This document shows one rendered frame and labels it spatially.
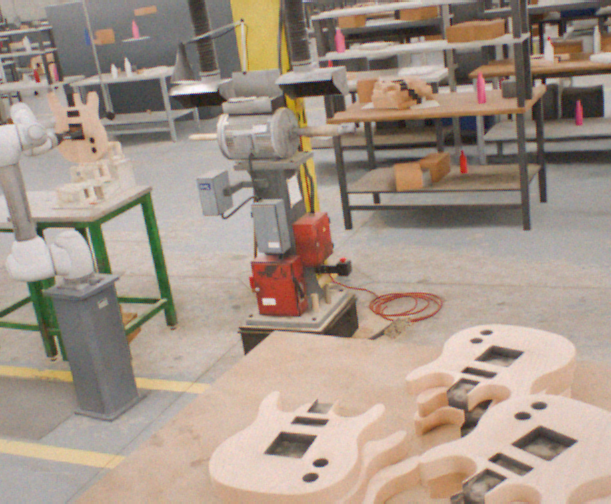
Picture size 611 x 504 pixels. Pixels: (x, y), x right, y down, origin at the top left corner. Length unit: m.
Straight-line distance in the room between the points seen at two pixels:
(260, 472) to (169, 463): 0.43
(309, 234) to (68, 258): 1.21
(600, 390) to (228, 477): 1.03
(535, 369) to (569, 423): 0.34
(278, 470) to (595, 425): 0.69
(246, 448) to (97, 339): 2.45
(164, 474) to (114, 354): 2.28
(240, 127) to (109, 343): 1.28
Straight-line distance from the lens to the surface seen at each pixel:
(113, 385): 4.56
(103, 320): 4.45
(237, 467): 2.01
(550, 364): 2.28
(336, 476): 1.91
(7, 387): 5.31
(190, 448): 2.39
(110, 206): 4.94
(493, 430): 1.93
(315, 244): 4.46
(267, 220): 4.42
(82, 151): 5.15
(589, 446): 1.88
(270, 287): 4.53
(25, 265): 4.37
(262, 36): 5.40
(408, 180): 6.55
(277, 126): 4.34
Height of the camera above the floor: 2.10
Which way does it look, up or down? 19 degrees down
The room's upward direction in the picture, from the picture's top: 9 degrees counter-clockwise
